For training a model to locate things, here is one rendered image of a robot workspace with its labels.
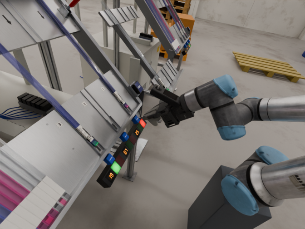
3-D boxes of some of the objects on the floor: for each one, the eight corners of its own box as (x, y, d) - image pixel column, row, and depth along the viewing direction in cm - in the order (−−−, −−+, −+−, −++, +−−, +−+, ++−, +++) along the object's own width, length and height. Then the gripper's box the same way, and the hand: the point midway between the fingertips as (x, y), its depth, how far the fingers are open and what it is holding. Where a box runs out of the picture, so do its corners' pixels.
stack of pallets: (158, 21, 588) (164, -15, 523) (185, 26, 580) (194, -9, 515) (149, 29, 478) (154, -15, 414) (182, 36, 471) (193, -8, 406)
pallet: (285, 67, 380) (288, 62, 373) (302, 85, 313) (307, 79, 305) (230, 55, 393) (232, 50, 385) (235, 69, 326) (238, 63, 318)
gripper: (193, 121, 55) (147, 136, 68) (196, 106, 62) (154, 122, 74) (180, 101, 53) (135, 121, 65) (185, 88, 59) (143, 108, 72)
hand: (143, 116), depth 68 cm, fingers closed
